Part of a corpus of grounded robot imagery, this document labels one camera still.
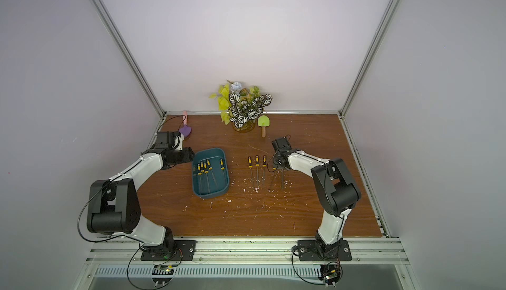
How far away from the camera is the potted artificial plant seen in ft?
2.93

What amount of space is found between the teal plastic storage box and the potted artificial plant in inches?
7.2

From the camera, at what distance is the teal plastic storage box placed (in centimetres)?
90
